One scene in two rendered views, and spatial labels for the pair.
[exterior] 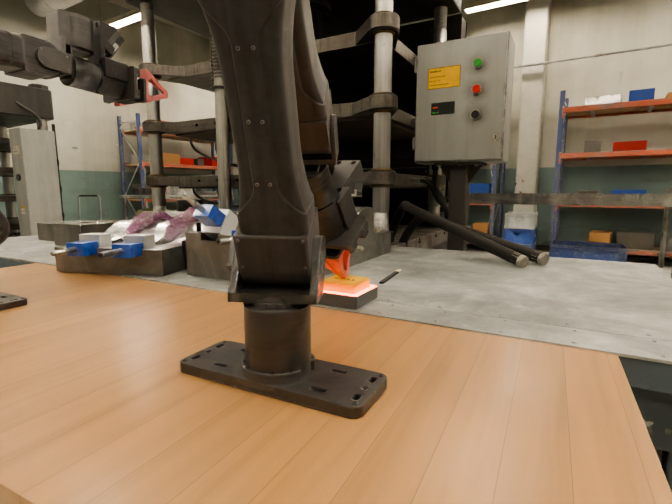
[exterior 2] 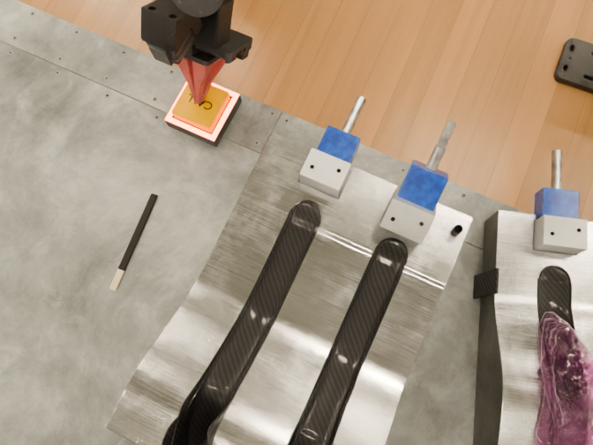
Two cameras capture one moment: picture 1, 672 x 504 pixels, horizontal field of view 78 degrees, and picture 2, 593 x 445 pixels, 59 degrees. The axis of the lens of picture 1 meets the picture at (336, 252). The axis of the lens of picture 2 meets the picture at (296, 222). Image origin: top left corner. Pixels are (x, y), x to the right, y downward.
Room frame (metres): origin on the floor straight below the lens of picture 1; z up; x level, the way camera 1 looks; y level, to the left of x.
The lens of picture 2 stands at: (1.01, 0.12, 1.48)
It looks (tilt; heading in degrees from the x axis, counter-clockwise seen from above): 75 degrees down; 184
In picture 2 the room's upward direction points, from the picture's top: 7 degrees counter-clockwise
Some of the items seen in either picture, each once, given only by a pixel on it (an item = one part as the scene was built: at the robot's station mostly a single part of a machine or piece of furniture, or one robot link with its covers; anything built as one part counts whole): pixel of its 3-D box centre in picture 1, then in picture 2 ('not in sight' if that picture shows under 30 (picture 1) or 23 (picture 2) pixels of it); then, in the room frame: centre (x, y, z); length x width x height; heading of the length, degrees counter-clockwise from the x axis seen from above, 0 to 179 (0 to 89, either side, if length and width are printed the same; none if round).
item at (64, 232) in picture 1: (98, 232); not in sight; (1.39, 0.79, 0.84); 0.20 x 0.15 x 0.07; 151
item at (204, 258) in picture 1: (303, 234); (280, 369); (1.02, 0.08, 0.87); 0.50 x 0.26 x 0.14; 151
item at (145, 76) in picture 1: (145, 90); not in sight; (0.95, 0.42, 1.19); 0.09 x 0.07 x 0.07; 153
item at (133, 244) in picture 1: (124, 250); (556, 199); (0.84, 0.43, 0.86); 0.13 x 0.05 x 0.05; 168
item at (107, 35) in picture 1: (108, 53); not in sight; (0.90, 0.46, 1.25); 0.07 x 0.06 x 0.11; 63
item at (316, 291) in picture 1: (276, 269); not in sight; (0.39, 0.06, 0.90); 0.09 x 0.06 x 0.06; 83
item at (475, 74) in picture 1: (455, 255); not in sight; (1.53, -0.44, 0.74); 0.31 x 0.22 x 1.47; 61
